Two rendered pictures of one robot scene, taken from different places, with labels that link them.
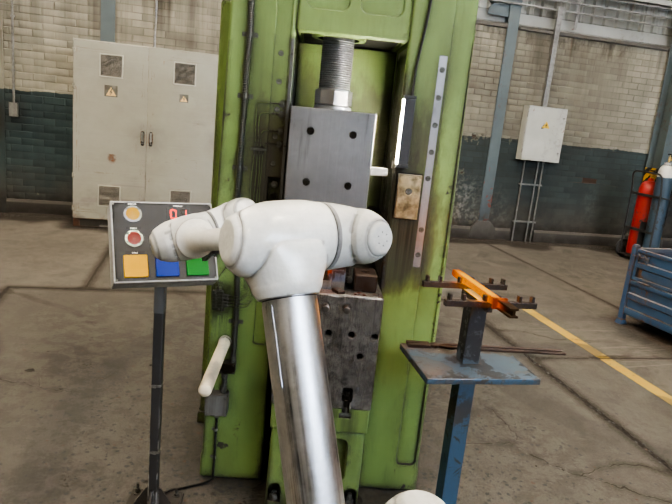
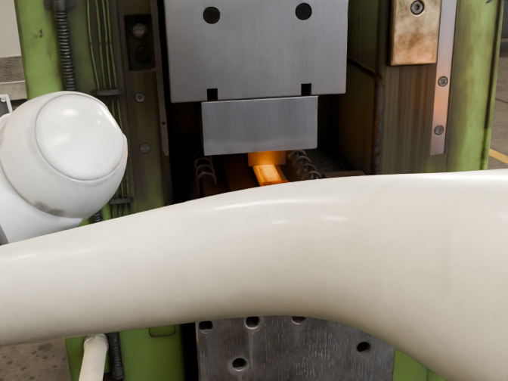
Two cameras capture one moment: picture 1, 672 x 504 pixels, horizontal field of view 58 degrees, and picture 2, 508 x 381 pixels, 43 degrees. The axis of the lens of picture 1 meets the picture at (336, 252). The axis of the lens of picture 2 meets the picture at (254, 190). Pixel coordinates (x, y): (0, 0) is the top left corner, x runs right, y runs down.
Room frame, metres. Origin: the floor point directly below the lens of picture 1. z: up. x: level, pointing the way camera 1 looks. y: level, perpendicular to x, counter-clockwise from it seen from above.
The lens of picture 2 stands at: (1.09, 0.15, 1.41)
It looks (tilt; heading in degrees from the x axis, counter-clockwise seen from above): 21 degrees down; 356
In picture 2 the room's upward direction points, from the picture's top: 2 degrees counter-clockwise
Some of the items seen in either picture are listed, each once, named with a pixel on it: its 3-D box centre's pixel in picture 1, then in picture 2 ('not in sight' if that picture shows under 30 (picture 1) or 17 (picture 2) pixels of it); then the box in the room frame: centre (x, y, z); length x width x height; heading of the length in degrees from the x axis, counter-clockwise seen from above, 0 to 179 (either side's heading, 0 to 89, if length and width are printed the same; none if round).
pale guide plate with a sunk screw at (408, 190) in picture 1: (407, 196); (414, 18); (2.30, -0.25, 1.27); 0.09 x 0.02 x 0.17; 93
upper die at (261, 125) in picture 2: not in sight; (246, 98); (2.36, 0.07, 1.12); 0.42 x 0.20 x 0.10; 3
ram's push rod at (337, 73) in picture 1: (337, 57); not in sight; (2.41, 0.07, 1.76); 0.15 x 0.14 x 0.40; 3
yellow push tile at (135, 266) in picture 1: (135, 266); not in sight; (1.89, 0.64, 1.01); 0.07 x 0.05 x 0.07; 118
